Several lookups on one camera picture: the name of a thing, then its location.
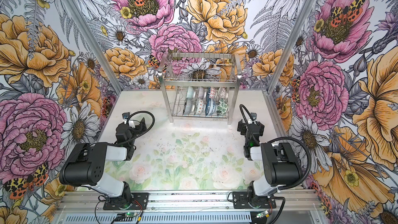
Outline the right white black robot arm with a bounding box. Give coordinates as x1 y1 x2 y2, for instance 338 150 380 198
233 119 306 209

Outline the left aluminium frame post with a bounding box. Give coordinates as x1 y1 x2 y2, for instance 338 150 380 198
61 0 123 95

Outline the dark navy flower bowl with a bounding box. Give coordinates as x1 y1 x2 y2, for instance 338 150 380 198
183 99 195 115

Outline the white vented cable duct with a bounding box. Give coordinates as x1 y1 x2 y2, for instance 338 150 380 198
55 212 252 224

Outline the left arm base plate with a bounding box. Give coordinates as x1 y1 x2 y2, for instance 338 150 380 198
103 192 149 211

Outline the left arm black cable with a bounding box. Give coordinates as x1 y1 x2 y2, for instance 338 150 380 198
118 110 156 147

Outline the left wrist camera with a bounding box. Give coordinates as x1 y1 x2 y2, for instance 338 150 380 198
122 112 130 121

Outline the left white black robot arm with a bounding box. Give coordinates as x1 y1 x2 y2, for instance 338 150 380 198
59 118 147 209

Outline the aluminium frame post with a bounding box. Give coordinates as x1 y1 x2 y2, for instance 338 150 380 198
61 0 123 95
266 0 317 94

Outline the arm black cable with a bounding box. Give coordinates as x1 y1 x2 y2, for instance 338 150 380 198
239 104 313 191
118 110 156 147

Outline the grey green patterned bowl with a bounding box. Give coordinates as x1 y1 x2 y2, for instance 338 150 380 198
198 87 207 100

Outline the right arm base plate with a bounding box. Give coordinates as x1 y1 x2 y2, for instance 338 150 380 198
228 191 276 209

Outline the green leaf pattern bowl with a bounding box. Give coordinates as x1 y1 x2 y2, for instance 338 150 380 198
216 98 229 116

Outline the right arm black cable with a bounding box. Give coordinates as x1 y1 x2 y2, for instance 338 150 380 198
239 104 313 191

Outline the right aluminium frame post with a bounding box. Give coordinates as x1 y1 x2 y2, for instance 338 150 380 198
266 0 317 94

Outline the aluminium front rail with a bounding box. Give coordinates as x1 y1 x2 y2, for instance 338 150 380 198
57 188 321 214

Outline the mint green lined bowl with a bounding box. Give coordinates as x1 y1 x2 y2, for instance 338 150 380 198
186 86 197 100

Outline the steel two-tier dish rack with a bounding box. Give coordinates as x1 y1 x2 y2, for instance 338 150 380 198
157 52 242 124

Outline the white bowl maroon pattern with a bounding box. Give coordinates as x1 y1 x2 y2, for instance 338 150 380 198
217 87 229 100

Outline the blue floral pattern bowl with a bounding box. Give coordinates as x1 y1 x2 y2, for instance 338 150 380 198
205 98 218 116

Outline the blue geometric pattern bowl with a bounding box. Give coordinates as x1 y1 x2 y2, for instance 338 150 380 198
206 87 217 101

